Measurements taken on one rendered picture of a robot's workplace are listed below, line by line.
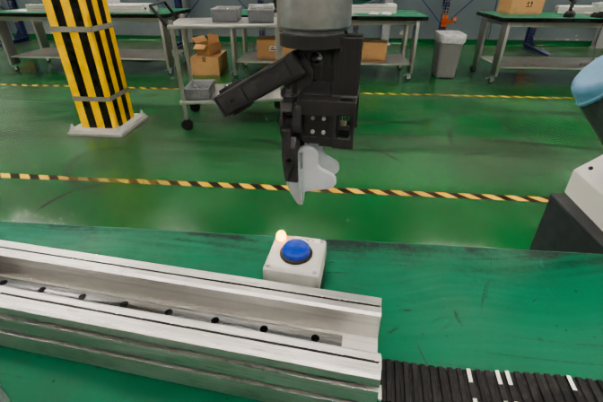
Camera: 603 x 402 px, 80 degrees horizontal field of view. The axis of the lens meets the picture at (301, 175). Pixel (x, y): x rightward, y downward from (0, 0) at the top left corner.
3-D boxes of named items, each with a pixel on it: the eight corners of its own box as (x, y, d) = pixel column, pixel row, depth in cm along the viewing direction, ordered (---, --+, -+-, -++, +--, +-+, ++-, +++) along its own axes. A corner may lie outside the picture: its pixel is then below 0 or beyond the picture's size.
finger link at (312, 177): (333, 220, 44) (336, 152, 40) (285, 214, 45) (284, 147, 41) (336, 206, 47) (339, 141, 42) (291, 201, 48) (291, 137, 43)
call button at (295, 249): (311, 249, 54) (311, 239, 53) (307, 267, 50) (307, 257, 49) (285, 246, 54) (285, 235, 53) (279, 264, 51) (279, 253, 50)
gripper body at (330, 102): (352, 156, 39) (361, 38, 33) (275, 150, 40) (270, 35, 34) (356, 130, 45) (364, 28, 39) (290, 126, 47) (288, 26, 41)
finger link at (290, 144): (295, 188, 41) (294, 116, 37) (282, 187, 41) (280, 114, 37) (303, 170, 45) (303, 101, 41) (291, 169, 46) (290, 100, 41)
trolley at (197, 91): (284, 107, 373) (281, -1, 324) (288, 126, 325) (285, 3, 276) (181, 110, 362) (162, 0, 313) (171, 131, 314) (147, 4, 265)
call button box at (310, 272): (326, 268, 58) (327, 238, 55) (316, 318, 49) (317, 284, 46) (277, 262, 59) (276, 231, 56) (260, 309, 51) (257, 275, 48)
